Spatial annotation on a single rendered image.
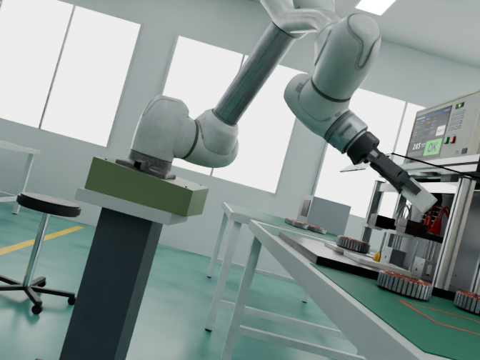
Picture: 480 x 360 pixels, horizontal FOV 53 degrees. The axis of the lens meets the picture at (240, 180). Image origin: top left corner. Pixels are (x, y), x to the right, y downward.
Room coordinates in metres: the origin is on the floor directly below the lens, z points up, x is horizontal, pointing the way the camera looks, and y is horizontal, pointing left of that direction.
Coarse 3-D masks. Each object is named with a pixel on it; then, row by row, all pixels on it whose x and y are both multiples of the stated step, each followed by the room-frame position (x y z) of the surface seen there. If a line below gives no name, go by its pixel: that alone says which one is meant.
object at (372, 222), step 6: (372, 216) 1.63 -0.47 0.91; (378, 216) 1.58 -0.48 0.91; (384, 216) 1.59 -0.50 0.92; (372, 222) 1.61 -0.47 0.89; (378, 222) 1.58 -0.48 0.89; (384, 222) 1.59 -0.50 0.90; (390, 222) 1.59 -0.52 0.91; (372, 228) 1.59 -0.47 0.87; (378, 228) 1.59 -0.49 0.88; (384, 228) 1.58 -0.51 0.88; (390, 228) 1.58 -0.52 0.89; (396, 240) 1.62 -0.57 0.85; (396, 246) 1.62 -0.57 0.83
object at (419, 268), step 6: (420, 258) 1.37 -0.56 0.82; (414, 264) 1.40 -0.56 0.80; (420, 264) 1.36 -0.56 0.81; (426, 264) 1.34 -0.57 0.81; (432, 264) 1.34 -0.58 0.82; (414, 270) 1.39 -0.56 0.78; (420, 270) 1.35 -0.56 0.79; (432, 270) 1.34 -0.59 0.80; (420, 276) 1.34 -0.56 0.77; (426, 276) 1.34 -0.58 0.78; (432, 276) 1.34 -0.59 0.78
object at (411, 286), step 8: (384, 272) 1.02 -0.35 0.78; (392, 272) 1.06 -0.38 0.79; (384, 280) 1.01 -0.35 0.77; (392, 280) 0.99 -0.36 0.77; (400, 280) 0.98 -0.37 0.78; (408, 280) 0.98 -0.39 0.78; (416, 280) 1.05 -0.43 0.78; (384, 288) 1.01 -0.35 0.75; (392, 288) 0.99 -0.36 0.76; (400, 288) 0.98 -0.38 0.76; (408, 288) 0.98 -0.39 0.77; (416, 288) 0.98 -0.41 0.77; (424, 288) 0.98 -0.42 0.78; (432, 288) 1.00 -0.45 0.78; (408, 296) 0.98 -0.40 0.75; (416, 296) 0.98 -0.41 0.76; (424, 296) 0.98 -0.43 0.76
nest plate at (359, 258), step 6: (348, 252) 1.42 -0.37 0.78; (354, 258) 1.33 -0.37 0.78; (360, 258) 1.31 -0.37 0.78; (366, 258) 1.39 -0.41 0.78; (366, 264) 1.29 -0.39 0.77; (372, 264) 1.29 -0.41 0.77; (378, 264) 1.30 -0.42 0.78; (384, 264) 1.32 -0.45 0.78; (390, 264) 1.39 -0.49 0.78; (390, 270) 1.30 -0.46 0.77; (396, 270) 1.30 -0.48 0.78; (402, 270) 1.30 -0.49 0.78
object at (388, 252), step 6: (384, 246) 1.65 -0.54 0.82; (384, 252) 1.64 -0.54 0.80; (390, 252) 1.59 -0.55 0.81; (396, 252) 1.58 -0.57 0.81; (402, 252) 1.58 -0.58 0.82; (384, 258) 1.63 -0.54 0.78; (390, 258) 1.58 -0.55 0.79; (396, 258) 1.58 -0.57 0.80; (402, 258) 1.59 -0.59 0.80; (396, 264) 1.58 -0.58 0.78; (402, 264) 1.59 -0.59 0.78
